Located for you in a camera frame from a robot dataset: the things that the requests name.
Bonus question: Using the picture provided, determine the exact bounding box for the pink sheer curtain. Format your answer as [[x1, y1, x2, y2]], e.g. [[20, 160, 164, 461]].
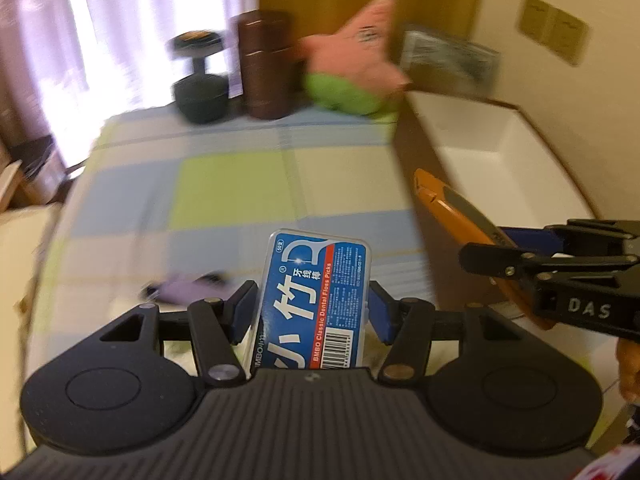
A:
[[1, 0, 241, 165]]

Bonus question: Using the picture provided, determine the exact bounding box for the brown cylindrical thermos container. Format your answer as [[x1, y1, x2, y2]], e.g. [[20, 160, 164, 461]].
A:
[[236, 10, 293, 120]]

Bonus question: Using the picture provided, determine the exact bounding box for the blue dental floss pick box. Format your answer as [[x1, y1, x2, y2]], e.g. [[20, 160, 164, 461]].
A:
[[242, 229, 371, 374]]

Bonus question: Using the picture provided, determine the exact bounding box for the framed grey picture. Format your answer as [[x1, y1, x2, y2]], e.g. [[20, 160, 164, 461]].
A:
[[399, 26, 500, 98]]

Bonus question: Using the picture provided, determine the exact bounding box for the orange utility knife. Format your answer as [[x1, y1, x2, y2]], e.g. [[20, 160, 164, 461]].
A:
[[413, 169, 555, 330]]

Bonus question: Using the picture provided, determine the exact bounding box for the brown cardboard storage box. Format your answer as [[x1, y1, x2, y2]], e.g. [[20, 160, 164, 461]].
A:
[[391, 90, 599, 311]]

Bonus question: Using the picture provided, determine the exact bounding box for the dark green glass humidifier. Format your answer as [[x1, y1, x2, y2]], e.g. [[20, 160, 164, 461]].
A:
[[168, 30, 229, 125]]

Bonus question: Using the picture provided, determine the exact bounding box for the purple cosmetic tube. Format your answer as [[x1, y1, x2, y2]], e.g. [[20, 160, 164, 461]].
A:
[[140, 272, 231, 306]]

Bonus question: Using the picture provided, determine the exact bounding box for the checkered blue green tablecloth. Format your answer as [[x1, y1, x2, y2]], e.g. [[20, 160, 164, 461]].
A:
[[26, 107, 435, 370]]

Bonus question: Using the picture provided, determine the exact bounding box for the pink starfish plush toy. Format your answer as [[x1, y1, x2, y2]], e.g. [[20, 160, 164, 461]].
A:
[[297, 0, 410, 116]]

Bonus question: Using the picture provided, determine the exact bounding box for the gold wall switch plate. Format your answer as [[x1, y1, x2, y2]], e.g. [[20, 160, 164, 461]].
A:
[[518, 0, 590, 66]]

